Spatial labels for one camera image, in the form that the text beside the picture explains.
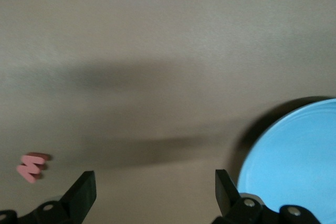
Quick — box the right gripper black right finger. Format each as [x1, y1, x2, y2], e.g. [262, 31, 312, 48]
[212, 169, 321, 224]

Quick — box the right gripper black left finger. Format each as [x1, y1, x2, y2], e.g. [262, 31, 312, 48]
[0, 170, 97, 224]

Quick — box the red foam letter w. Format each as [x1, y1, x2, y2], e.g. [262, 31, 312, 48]
[16, 152, 52, 184]

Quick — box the blue plate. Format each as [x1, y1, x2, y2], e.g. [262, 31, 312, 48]
[236, 98, 336, 224]

